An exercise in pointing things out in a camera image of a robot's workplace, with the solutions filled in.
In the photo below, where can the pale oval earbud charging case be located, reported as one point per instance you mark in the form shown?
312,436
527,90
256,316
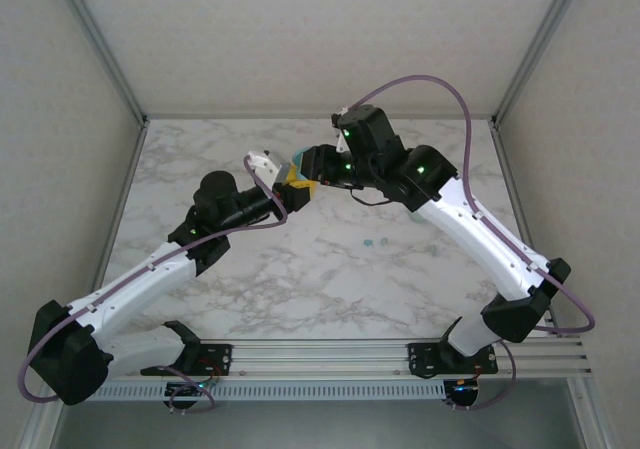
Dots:
297,161

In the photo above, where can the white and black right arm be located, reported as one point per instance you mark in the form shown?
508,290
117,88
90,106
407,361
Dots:
475,239

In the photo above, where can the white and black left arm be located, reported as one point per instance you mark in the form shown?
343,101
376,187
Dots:
135,294

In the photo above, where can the aluminium frame bar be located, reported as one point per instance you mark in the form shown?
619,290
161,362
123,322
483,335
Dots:
512,189
250,116
124,189

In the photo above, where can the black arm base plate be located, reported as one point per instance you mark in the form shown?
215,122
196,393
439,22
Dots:
220,356
422,359

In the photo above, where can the aluminium mounting rail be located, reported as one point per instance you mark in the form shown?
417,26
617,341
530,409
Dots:
320,359

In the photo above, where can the aluminium frame post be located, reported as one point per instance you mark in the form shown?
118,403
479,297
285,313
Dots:
101,49
535,49

